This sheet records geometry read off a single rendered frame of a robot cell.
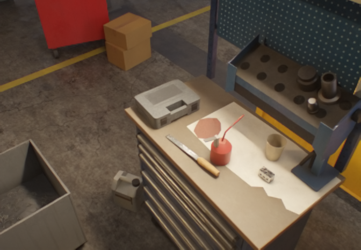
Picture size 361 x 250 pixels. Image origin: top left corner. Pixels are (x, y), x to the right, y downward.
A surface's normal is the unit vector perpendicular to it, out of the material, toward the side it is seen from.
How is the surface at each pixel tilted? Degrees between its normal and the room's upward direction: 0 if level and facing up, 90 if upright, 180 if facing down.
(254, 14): 90
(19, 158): 90
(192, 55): 0
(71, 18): 90
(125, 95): 0
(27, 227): 90
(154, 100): 0
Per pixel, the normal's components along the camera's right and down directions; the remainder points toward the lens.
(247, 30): -0.80, 0.39
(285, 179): 0.00, -0.75
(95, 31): 0.37, 0.62
